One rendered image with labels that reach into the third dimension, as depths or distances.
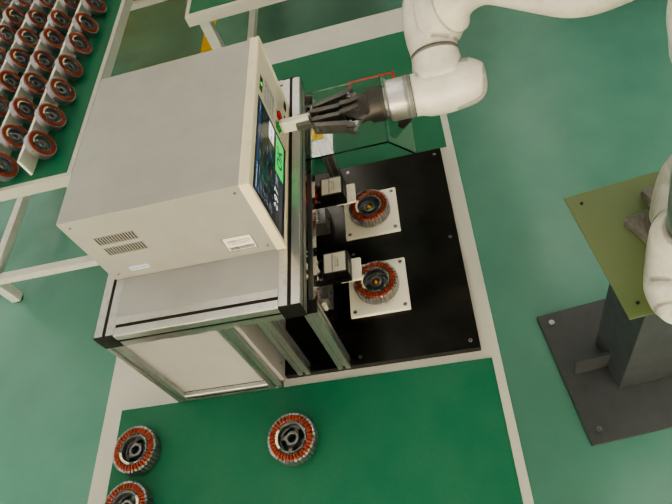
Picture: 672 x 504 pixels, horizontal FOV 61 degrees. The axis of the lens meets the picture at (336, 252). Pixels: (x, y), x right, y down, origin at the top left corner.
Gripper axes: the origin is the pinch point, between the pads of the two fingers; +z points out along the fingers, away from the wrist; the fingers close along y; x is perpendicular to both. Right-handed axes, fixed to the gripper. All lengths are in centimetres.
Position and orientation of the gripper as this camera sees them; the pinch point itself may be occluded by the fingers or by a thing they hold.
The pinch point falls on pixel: (296, 123)
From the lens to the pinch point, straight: 130.3
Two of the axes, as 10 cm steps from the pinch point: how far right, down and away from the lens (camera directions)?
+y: -0.4, -8.1, 5.8
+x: -2.6, -5.5, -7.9
